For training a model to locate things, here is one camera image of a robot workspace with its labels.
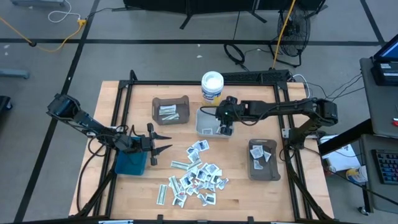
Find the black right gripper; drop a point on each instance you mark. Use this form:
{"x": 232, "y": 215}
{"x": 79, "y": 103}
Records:
{"x": 231, "y": 109}

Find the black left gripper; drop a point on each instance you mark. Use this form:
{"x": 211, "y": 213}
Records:
{"x": 138, "y": 143}

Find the white first aid packet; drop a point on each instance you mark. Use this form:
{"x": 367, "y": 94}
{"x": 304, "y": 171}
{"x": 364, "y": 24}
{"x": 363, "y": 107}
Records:
{"x": 186, "y": 181}
{"x": 256, "y": 152}
{"x": 191, "y": 150}
{"x": 189, "y": 190}
{"x": 202, "y": 145}
{"x": 207, "y": 131}
{"x": 211, "y": 168}
{"x": 200, "y": 196}
{"x": 179, "y": 201}
{"x": 194, "y": 157}
{"x": 219, "y": 130}
{"x": 199, "y": 188}
{"x": 214, "y": 179}
{"x": 258, "y": 165}
{"x": 267, "y": 156}
{"x": 201, "y": 174}
{"x": 210, "y": 186}
{"x": 218, "y": 172}
{"x": 223, "y": 183}

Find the green striped bandage wrapper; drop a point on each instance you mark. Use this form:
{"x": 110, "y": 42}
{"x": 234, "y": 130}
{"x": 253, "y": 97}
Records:
{"x": 161, "y": 194}
{"x": 174, "y": 185}
{"x": 196, "y": 164}
{"x": 168, "y": 109}
{"x": 179, "y": 165}
{"x": 170, "y": 117}

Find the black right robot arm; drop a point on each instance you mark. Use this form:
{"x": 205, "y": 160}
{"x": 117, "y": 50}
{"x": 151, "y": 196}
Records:
{"x": 280, "y": 107}

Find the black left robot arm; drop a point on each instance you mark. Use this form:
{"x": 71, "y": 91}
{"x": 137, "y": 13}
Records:
{"x": 90, "y": 124}

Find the light grey plastic bin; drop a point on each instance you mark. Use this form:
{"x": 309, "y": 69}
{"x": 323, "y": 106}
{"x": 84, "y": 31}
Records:
{"x": 205, "y": 121}

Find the smoky translucent plastic bin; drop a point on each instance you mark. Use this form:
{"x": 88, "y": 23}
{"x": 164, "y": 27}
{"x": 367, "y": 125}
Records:
{"x": 273, "y": 174}
{"x": 183, "y": 119}

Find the teal plastic bin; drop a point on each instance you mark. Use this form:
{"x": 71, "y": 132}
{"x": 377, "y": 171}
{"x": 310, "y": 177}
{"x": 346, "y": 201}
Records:
{"x": 130, "y": 166}

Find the Lysol wipes canister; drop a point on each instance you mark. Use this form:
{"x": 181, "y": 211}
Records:
{"x": 212, "y": 82}

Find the white packet red print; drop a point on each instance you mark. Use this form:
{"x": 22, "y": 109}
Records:
{"x": 182, "y": 193}

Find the silver mounting plate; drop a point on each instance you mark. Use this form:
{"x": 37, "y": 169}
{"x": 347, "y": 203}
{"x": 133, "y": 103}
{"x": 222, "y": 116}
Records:
{"x": 285, "y": 133}

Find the black perforated bar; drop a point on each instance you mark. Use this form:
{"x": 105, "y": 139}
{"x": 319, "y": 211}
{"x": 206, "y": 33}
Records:
{"x": 255, "y": 76}

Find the antiseptic packet dark label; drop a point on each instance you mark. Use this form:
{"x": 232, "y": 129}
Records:
{"x": 210, "y": 199}

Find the crumpled drug facts packet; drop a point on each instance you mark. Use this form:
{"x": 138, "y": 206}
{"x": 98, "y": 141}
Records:
{"x": 203, "y": 203}

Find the silver aluminium bar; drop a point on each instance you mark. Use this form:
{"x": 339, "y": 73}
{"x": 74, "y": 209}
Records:
{"x": 115, "y": 222}

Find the black diagonal beam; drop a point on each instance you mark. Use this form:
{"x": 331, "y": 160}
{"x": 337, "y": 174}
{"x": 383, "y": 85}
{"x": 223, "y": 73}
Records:
{"x": 345, "y": 137}

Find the white paper sheet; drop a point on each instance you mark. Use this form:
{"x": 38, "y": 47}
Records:
{"x": 342, "y": 158}

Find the black floor fan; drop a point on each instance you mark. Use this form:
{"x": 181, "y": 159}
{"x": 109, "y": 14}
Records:
{"x": 298, "y": 31}

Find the black curtain partition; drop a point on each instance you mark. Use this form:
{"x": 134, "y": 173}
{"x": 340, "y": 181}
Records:
{"x": 217, "y": 4}

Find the lying wipes canister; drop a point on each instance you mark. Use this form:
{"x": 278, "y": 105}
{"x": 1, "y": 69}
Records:
{"x": 357, "y": 175}

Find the grey side desk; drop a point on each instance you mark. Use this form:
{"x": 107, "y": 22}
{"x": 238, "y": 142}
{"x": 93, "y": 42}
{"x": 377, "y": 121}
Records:
{"x": 382, "y": 109}
{"x": 370, "y": 193}

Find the black chair base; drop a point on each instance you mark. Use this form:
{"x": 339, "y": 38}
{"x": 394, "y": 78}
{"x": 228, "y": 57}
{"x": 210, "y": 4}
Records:
{"x": 4, "y": 104}

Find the grey metal floor foot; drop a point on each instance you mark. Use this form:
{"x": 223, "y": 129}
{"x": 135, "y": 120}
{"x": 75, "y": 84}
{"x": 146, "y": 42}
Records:
{"x": 37, "y": 2}
{"x": 14, "y": 73}

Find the black keyboard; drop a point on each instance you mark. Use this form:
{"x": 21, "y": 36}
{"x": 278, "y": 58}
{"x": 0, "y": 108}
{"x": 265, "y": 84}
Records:
{"x": 387, "y": 166}

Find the black laptop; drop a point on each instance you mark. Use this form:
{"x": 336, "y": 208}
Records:
{"x": 385, "y": 77}

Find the red button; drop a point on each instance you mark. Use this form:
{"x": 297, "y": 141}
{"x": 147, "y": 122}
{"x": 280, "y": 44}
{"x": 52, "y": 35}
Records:
{"x": 395, "y": 122}

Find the black frame clamp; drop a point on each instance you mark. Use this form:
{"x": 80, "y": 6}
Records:
{"x": 160, "y": 217}
{"x": 250, "y": 218}

